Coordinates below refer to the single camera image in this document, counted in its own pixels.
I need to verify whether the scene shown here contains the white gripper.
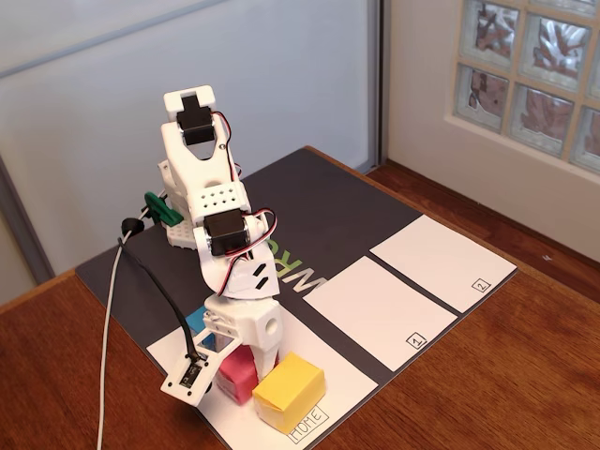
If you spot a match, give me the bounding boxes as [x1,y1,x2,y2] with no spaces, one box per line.
[203,295,284,382]

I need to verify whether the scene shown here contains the red paper box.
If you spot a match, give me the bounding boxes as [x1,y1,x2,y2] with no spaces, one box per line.
[215,346,260,407]

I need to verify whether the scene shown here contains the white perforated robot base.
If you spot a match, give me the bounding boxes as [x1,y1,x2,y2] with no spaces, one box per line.
[157,158,207,252]

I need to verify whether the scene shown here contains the yellow paper box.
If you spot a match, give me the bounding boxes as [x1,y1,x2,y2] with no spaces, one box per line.
[251,352,326,435]

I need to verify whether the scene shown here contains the blue paper box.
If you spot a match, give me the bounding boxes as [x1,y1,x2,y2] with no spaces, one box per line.
[185,307,235,353]

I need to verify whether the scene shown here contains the white paper sheet marked HOME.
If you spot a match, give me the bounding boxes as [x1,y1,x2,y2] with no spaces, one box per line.
[145,279,380,450]

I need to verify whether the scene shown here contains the white paper sheet marked 1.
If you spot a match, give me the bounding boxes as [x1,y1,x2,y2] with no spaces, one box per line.
[302,256,459,373]

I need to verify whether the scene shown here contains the dark grey printed mat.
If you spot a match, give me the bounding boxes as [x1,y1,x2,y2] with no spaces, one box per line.
[74,145,518,450]

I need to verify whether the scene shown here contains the green clamp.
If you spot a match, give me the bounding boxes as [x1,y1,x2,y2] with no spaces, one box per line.
[143,190,184,226]

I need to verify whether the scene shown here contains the white paper sheet marked 2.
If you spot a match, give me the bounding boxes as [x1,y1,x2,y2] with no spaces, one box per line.
[368,214,518,314]

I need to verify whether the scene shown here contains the frosted glass door panel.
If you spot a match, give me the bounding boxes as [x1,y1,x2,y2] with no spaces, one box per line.
[0,0,371,278]

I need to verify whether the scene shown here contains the glass block window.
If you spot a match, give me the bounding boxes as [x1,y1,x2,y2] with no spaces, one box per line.
[452,0,600,177]

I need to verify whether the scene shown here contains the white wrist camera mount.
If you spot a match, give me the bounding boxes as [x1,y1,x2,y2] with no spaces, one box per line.
[160,325,241,408]

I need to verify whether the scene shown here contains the red black servo wire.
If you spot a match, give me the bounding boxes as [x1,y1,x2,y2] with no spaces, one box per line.
[210,112,244,182]
[223,208,278,297]

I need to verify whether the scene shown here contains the white cable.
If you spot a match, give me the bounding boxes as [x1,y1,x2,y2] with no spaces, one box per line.
[96,236,130,450]

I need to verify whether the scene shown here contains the black camera cable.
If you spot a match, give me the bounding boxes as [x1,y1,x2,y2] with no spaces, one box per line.
[119,217,210,365]

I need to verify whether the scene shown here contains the grey slanted metal frame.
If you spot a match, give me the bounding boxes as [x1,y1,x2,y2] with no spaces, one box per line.
[0,154,56,285]

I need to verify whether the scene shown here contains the grey metal door post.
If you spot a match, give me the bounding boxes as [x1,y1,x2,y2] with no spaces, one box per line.
[365,0,391,173]

